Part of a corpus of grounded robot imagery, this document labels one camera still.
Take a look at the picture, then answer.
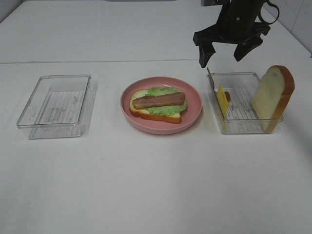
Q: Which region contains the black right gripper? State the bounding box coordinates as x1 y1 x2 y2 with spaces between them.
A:
193 0 270 68

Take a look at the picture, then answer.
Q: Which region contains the bacon strip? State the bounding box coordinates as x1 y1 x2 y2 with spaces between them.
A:
207 68 231 102
132 92 185 109

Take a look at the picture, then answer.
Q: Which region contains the green lettuce leaf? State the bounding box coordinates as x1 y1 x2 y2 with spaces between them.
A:
145 87 188 116

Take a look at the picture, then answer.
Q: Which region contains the white bread slice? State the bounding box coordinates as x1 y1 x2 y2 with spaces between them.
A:
129 90 182 123

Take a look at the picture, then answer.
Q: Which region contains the clear right plastic container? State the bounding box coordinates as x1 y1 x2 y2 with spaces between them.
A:
207 72 283 134

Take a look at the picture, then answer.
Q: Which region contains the clear plastic container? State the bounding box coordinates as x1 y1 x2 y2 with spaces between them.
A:
207 72 283 134
17 75 93 139

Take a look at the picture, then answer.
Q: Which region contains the yellow cheese slice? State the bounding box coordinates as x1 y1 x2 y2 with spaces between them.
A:
216 85 230 133

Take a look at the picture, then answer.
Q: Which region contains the upright bread slice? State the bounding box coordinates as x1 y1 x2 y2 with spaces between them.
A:
251 65 295 133

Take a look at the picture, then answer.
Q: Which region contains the pink round plate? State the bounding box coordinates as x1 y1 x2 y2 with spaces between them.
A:
120 77 202 135

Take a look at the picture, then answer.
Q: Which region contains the clear left plastic container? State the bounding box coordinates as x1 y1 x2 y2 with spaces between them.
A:
17 75 93 139

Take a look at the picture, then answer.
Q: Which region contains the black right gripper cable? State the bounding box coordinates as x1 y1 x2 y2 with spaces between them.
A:
258 0 280 25

